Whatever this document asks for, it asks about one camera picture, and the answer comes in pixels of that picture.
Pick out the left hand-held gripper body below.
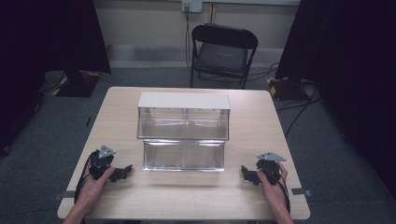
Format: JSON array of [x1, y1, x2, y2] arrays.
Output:
[[89, 144, 117, 181]]

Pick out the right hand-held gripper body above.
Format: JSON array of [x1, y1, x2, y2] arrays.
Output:
[[255, 151, 288, 185]]

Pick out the person's right hand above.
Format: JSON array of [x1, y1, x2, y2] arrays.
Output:
[[256, 161, 290, 204]]

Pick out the person's left hand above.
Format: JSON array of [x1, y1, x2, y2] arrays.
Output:
[[75, 166, 116, 207]]

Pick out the grey tape strip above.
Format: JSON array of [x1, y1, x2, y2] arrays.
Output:
[[290, 187, 313, 198], [51, 189, 78, 202]]

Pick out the clear acrylic drawer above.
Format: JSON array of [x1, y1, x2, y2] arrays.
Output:
[[142, 138, 226, 173]]

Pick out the clear storage box white top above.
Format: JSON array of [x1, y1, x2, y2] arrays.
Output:
[[136, 91, 232, 141]]

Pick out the black stand base striped tape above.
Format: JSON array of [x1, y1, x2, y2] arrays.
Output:
[[265, 76, 310, 103], [50, 69, 103, 98]]

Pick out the black folding chair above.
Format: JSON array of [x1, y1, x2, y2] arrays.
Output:
[[189, 22, 260, 91]]

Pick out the black curtain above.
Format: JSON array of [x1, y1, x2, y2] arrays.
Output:
[[0, 0, 112, 157], [275, 0, 396, 203]]

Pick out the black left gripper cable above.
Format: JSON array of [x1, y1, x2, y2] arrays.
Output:
[[74, 150, 100, 203]]

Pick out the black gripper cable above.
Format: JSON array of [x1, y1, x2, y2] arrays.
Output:
[[276, 173, 292, 215], [74, 150, 100, 203]]

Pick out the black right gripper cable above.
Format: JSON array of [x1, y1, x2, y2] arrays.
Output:
[[276, 173, 292, 215]]

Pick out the black floor cables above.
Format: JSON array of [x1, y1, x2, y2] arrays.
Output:
[[246, 61, 323, 138]]

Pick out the black cable from outlet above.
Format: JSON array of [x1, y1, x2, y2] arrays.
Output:
[[184, 8, 193, 73]]

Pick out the white wall outlet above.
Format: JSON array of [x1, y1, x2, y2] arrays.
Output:
[[181, 0, 204, 14]]

